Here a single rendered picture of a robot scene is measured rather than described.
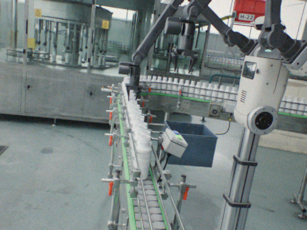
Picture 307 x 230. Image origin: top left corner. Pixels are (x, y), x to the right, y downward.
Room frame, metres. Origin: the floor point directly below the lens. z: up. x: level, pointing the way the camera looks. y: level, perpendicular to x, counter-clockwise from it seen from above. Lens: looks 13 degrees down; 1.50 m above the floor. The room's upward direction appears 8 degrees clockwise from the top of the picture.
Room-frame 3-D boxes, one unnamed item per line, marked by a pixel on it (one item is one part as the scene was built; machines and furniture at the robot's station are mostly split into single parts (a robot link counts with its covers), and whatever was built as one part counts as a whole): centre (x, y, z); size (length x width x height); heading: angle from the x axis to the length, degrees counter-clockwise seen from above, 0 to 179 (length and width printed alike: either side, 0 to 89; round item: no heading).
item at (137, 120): (1.31, 0.06, 1.08); 0.06 x 0.06 x 0.17
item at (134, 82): (1.78, 0.14, 1.26); 0.10 x 0.07 x 0.07; 99
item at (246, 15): (8.33, -2.06, 1.40); 0.92 x 0.72 x 2.80; 82
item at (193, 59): (1.36, -0.11, 1.44); 0.07 x 0.07 x 0.09; 9
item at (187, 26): (1.36, -0.09, 1.57); 0.07 x 0.06 x 0.07; 100
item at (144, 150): (1.08, 0.02, 1.08); 0.06 x 0.06 x 0.17
